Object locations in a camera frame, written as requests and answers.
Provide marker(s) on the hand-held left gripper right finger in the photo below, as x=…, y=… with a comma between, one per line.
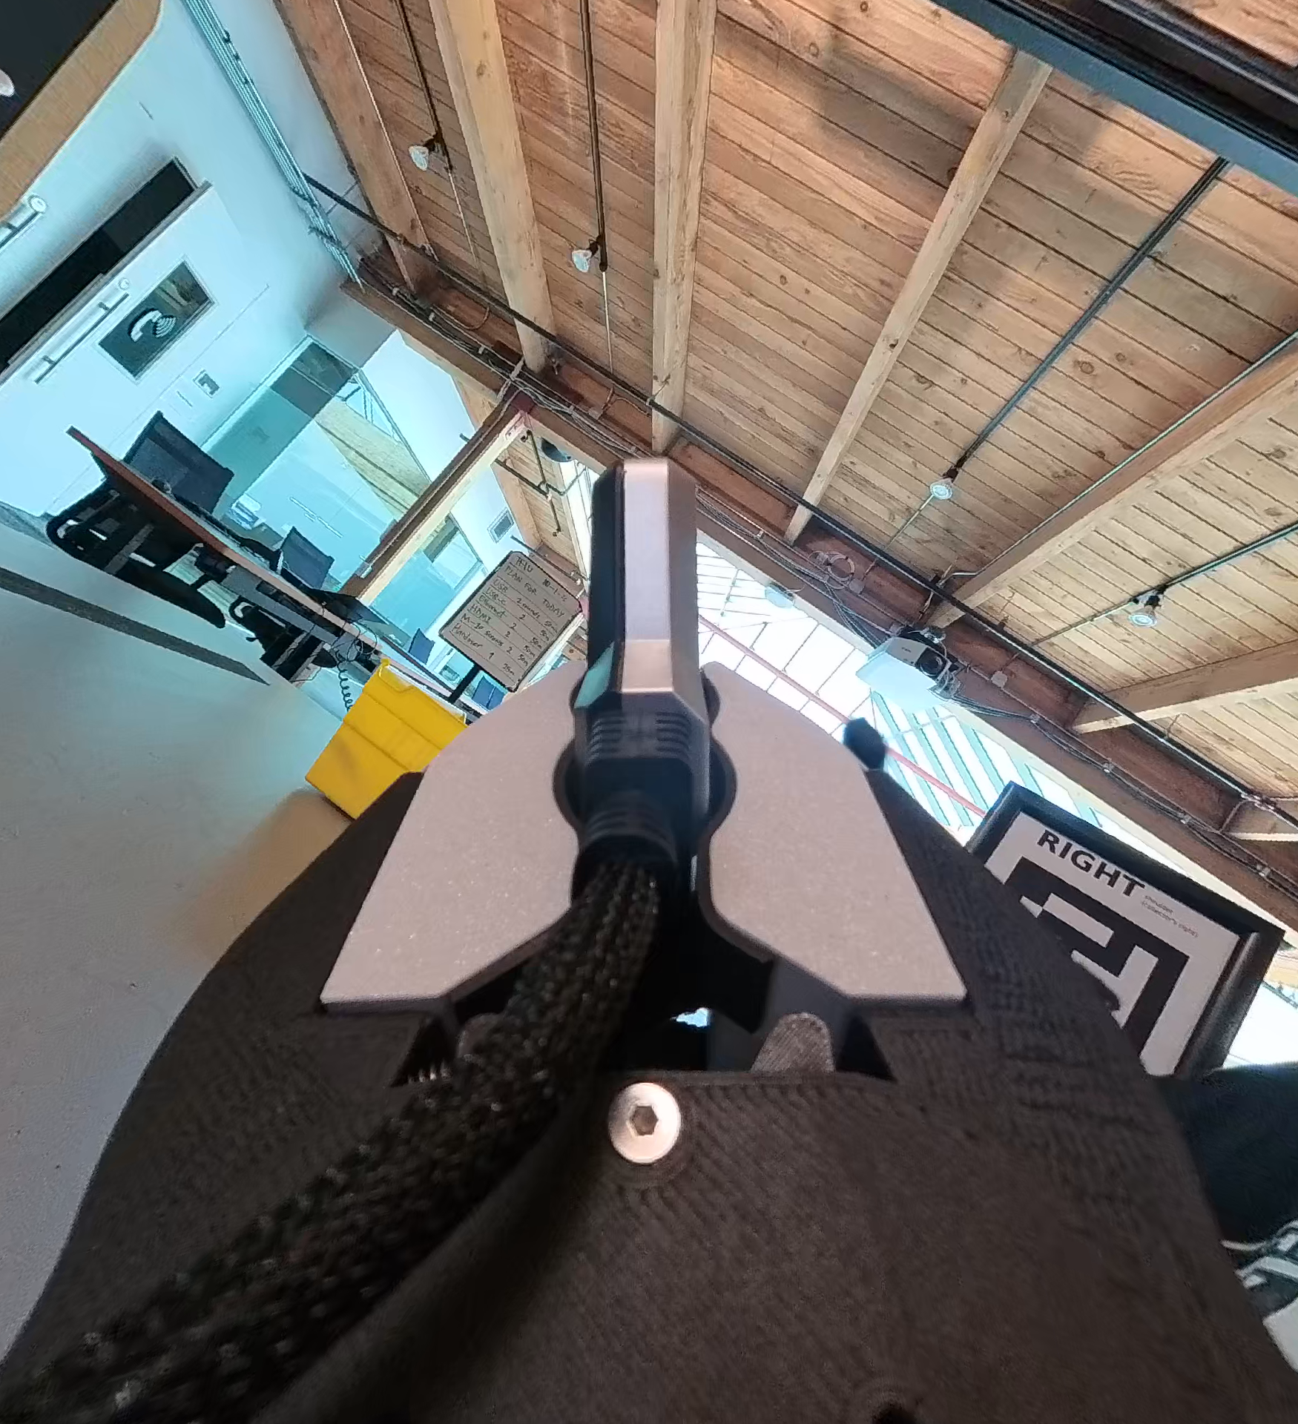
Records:
x=827, y=878

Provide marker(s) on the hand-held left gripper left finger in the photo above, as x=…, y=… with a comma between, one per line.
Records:
x=459, y=878

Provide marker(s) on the silver adapter hub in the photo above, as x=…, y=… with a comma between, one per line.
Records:
x=655, y=579

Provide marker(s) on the yellow box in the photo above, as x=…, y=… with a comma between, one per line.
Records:
x=381, y=739

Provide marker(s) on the white ceiling projector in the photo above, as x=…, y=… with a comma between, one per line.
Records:
x=898, y=667

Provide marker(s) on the handwritten cardboard sign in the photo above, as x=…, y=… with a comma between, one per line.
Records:
x=510, y=618

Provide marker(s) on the ceiling track lamp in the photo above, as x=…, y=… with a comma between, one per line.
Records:
x=943, y=486
x=584, y=258
x=1144, y=609
x=423, y=153

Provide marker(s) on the black office chair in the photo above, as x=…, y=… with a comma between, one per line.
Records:
x=306, y=557
x=176, y=463

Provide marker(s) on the red-brown office desk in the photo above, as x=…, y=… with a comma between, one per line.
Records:
x=215, y=545

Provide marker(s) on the phone icon wall poster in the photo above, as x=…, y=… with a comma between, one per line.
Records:
x=154, y=323

